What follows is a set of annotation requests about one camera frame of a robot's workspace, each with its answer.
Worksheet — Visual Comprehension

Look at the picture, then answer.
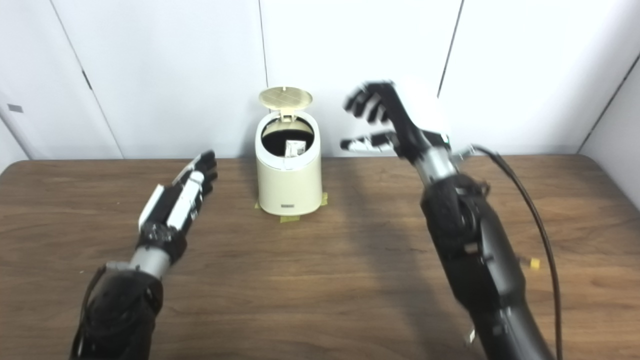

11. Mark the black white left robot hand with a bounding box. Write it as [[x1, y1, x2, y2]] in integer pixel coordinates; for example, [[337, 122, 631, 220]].
[[136, 150, 219, 263]]

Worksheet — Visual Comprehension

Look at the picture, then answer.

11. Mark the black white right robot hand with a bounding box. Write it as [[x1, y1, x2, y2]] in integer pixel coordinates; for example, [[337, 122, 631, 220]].
[[340, 80, 453, 163]]

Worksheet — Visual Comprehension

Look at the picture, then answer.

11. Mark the cream-colored plastic bin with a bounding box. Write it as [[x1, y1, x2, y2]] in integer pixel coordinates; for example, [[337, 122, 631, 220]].
[[255, 86, 323, 217]]

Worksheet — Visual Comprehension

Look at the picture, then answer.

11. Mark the cream round bin lid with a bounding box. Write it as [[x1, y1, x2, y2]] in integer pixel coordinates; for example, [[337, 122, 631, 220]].
[[258, 86, 314, 124]]

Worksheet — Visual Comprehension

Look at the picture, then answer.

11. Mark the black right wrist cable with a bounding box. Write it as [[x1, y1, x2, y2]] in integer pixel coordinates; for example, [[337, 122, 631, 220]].
[[452, 144, 564, 360]]

